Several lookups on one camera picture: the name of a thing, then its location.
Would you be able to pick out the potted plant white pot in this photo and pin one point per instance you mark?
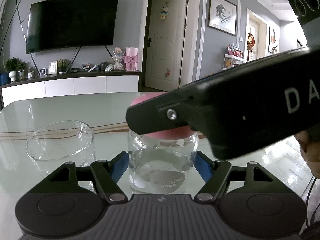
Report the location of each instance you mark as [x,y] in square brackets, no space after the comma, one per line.
[11,66]

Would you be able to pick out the white photo frame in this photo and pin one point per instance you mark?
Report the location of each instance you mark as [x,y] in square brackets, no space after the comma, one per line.
[52,68]

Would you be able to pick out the clear glass jar bottle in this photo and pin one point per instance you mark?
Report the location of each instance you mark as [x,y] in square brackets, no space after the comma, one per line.
[161,164]

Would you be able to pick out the white tv cabinet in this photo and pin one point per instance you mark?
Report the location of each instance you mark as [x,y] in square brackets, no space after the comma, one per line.
[70,84]

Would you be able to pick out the framed wall painting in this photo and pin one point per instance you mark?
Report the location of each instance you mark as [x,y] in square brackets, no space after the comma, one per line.
[223,16]

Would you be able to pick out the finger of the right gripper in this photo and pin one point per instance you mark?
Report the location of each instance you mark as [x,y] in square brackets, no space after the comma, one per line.
[170,115]

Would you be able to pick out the clear drinking glass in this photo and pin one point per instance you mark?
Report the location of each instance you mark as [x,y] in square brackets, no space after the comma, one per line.
[66,141]

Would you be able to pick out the pink gift box with bow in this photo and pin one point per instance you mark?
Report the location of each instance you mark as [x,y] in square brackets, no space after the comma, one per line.
[131,58]

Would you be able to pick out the plush doll bouquet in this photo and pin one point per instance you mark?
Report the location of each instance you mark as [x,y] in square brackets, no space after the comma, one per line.
[118,59]

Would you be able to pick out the white snack shelf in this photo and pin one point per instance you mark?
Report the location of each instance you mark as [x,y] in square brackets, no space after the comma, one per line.
[234,57]

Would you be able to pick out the white interior door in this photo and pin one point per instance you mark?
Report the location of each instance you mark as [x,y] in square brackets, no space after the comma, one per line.
[165,44]

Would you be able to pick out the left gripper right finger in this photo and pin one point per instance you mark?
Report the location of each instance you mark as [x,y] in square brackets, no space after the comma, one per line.
[249,199]

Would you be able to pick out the small cactus plant pot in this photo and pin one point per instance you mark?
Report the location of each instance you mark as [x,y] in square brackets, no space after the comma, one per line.
[62,66]

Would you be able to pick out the person right hand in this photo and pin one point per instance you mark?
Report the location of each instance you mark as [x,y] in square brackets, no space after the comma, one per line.
[309,149]

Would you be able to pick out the black wall television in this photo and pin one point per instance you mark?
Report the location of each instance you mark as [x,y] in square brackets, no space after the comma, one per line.
[57,24]

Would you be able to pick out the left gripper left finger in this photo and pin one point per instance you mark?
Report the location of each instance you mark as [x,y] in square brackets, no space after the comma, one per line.
[71,199]

